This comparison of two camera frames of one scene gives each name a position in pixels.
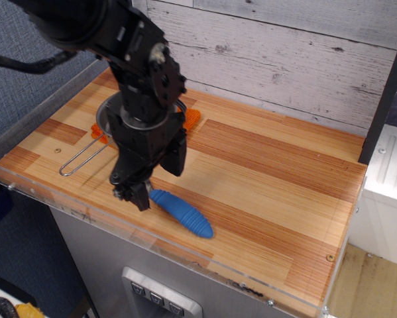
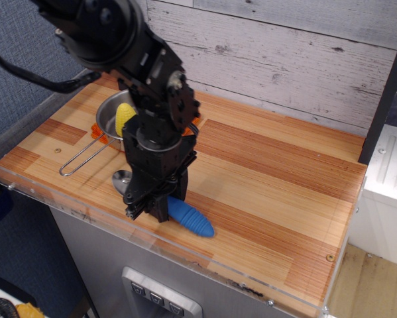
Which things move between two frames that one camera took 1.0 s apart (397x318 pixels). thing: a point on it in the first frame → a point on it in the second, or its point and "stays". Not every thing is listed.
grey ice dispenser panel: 146,297 stays
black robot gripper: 142,138 → 157,152
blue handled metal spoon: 191,220 stays
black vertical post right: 386,99 stays
